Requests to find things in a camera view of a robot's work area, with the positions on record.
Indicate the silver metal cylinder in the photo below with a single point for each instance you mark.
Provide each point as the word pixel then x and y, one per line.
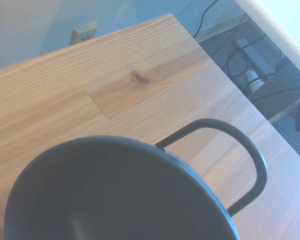
pixel 253 81

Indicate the beige wall outlet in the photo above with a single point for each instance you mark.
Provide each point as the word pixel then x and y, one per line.
pixel 83 33

